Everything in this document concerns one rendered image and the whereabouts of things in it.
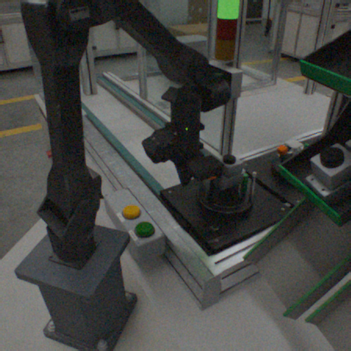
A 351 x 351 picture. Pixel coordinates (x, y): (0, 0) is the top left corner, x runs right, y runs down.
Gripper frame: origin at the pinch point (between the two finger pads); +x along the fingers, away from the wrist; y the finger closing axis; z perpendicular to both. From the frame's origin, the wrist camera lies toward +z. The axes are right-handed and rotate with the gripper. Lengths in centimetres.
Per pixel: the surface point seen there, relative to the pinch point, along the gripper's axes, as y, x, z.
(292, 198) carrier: 8.4, 12.5, -27.3
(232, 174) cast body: 2.2, 3.2, -11.4
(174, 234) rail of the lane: 3.0, 13.6, 4.3
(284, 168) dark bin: 21.2, -11.4, -4.4
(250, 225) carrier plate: 10.2, 12.6, -11.5
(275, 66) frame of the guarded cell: -81, 12, -113
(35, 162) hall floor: -218, 110, 15
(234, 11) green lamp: -16.5, -28.2, -23.9
